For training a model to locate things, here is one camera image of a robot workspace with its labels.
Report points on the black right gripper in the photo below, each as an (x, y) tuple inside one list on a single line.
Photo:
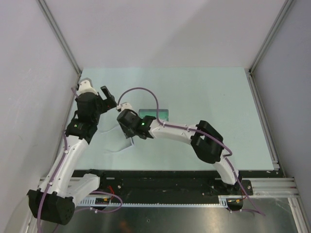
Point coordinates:
[(128, 133)]

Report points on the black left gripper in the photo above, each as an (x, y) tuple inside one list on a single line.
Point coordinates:
[(110, 102)]

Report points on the white sunglasses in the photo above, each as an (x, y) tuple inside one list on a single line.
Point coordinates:
[(115, 140)]

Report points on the dark green glasses case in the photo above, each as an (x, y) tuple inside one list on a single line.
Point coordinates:
[(163, 114)]

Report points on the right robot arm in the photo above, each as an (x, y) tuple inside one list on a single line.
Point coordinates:
[(206, 142)]

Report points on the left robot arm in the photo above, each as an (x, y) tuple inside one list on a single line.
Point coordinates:
[(55, 200)]

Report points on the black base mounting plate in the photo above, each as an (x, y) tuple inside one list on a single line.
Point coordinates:
[(206, 181)]

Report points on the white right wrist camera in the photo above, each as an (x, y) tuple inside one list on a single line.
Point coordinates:
[(124, 106)]

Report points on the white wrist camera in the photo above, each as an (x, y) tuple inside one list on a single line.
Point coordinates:
[(85, 86), (124, 106)]

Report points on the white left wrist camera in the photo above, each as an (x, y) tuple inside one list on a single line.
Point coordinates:
[(85, 86)]

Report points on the left aluminium corner post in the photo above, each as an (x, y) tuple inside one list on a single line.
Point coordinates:
[(43, 6)]

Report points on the aluminium corner post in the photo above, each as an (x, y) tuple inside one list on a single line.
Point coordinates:
[(279, 20), (43, 6)]

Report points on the right side aluminium rail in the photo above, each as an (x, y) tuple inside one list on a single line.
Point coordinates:
[(263, 121)]

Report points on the aluminium rail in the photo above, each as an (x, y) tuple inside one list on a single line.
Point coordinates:
[(272, 187), (263, 121)]

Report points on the aluminium front rail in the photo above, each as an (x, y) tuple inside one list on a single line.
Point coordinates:
[(272, 187)]

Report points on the right aluminium corner post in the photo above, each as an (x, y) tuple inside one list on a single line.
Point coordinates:
[(279, 20)]

